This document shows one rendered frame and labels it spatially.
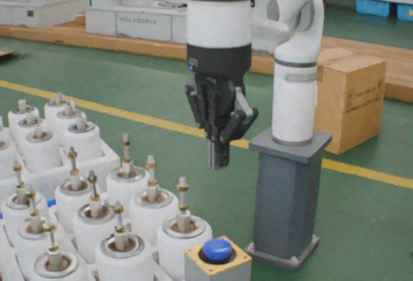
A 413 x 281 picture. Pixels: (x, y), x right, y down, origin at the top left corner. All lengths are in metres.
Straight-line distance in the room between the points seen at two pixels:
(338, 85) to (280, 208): 0.70
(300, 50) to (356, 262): 0.54
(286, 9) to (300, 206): 0.43
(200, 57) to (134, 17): 2.68
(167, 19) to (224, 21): 2.52
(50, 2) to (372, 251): 3.25
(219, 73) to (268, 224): 0.66
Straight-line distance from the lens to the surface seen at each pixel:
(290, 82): 1.04
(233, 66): 0.56
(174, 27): 3.05
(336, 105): 1.75
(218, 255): 0.69
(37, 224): 0.90
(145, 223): 0.96
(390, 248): 1.33
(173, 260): 0.88
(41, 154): 1.28
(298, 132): 1.07
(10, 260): 0.98
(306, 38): 1.05
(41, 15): 3.95
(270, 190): 1.12
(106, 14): 3.39
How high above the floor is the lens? 0.73
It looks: 22 degrees down
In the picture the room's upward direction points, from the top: straight up
